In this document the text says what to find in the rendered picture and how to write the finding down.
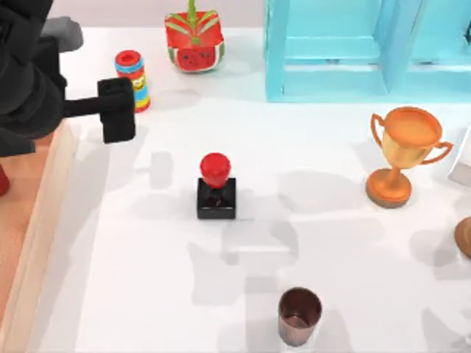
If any colourful striped can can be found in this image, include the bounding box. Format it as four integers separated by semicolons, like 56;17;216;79
114;49;152;113

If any watermelon plant pot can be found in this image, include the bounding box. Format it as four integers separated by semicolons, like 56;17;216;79
163;0;227;75

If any red and black stamp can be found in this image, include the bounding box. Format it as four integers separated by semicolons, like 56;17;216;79
196;151;238;221

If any shallow salmon-coloured box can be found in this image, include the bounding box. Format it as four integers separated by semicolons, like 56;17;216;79
0;120;81;353

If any light blue rack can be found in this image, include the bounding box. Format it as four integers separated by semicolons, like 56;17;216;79
263;0;471;104

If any brown cup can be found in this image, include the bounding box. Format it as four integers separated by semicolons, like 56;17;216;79
277;287;324;349

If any gold trophy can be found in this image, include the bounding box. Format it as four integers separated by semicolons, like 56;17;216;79
364;106;455;210

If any white flat object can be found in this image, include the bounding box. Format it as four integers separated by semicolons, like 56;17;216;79
447;124;471;185

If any brown rounded object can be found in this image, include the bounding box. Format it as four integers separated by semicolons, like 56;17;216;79
453;215;471;255

